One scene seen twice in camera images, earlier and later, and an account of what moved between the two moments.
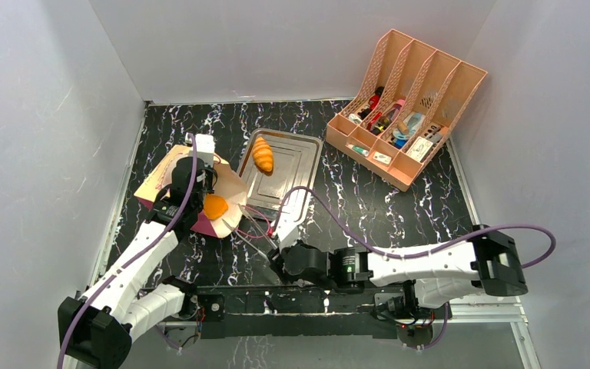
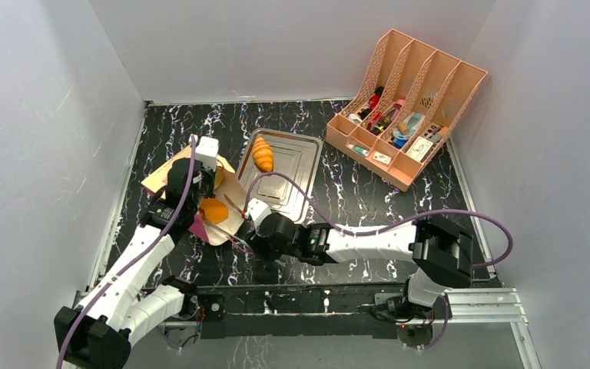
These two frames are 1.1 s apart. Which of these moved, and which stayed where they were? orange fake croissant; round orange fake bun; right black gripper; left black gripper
Moved: right black gripper
Stayed: left black gripper; round orange fake bun; orange fake croissant
